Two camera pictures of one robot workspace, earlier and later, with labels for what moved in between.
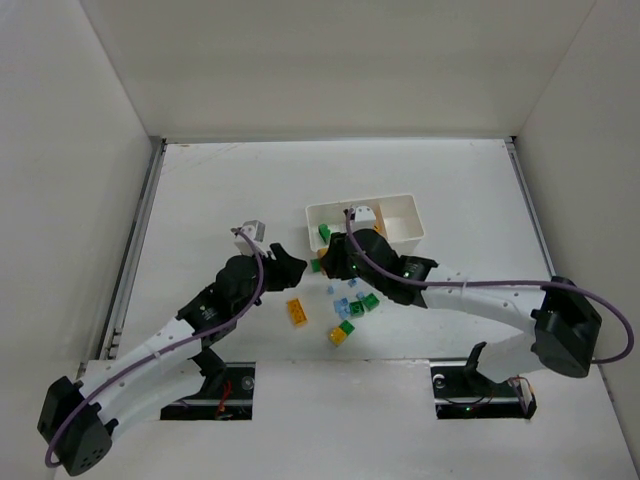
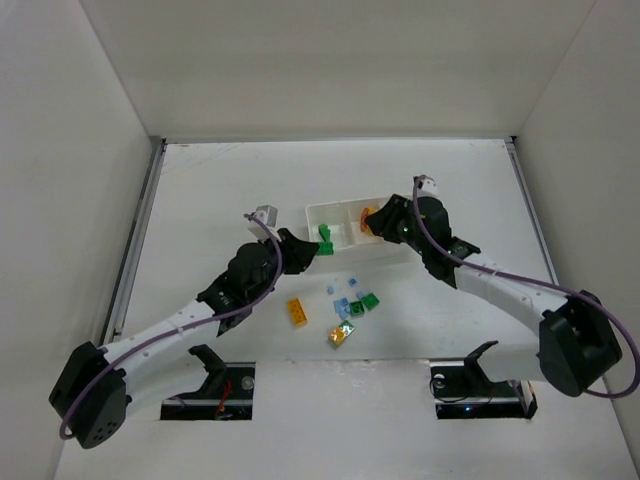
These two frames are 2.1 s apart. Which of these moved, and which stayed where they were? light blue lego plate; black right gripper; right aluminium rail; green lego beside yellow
Moved: black right gripper
Stayed: light blue lego plate; right aluminium rail; green lego beside yellow
